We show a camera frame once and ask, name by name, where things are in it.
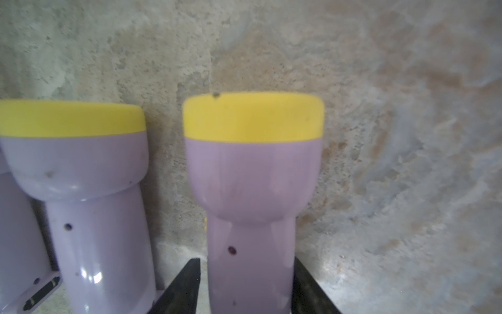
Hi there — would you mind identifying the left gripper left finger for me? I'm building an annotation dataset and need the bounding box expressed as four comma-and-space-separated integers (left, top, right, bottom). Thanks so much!
148, 259, 201, 314

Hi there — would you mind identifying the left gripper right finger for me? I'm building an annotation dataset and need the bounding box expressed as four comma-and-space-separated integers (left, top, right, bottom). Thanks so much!
291, 257, 341, 314

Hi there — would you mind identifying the purple flashlight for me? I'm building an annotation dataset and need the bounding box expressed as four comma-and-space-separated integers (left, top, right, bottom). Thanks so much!
182, 92, 325, 313
1, 155, 62, 313

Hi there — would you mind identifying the purple flashlight horizontal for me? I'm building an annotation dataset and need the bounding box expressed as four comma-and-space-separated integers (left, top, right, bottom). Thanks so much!
1, 99, 156, 313

